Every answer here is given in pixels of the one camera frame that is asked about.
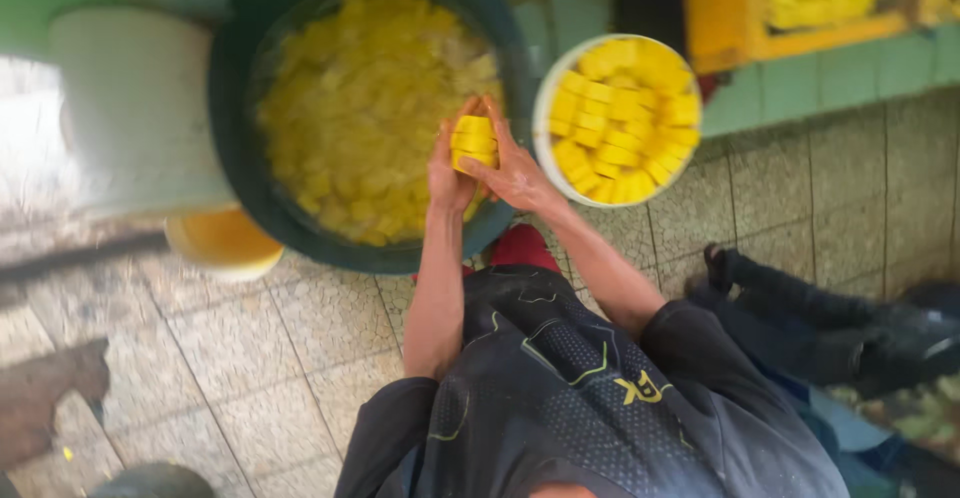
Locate large dark green tub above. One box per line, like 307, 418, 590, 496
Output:
207, 0, 538, 276

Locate yellow tofu block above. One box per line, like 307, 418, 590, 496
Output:
450, 150, 501, 178
450, 132, 499, 156
455, 114, 497, 137

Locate small yellow bucket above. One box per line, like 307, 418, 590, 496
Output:
163, 205, 286, 283

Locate heap of soaking yellow tofu pieces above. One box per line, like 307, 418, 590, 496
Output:
253, 0, 507, 248

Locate pile of stacked yellow tofu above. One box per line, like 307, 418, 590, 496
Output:
547, 37, 703, 206

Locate person's right hand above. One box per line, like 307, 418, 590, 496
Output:
457, 94, 558, 215

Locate black patterned shirt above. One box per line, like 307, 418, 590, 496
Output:
333, 264, 852, 498

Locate white round bucket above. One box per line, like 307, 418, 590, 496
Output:
531, 33, 705, 209

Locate dark round object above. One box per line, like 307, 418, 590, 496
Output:
87, 462, 217, 498

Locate yellow wooden crate with tofu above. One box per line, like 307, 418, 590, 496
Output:
681, 0, 921, 76

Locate person's left hand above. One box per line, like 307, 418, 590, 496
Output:
426, 96, 487, 215

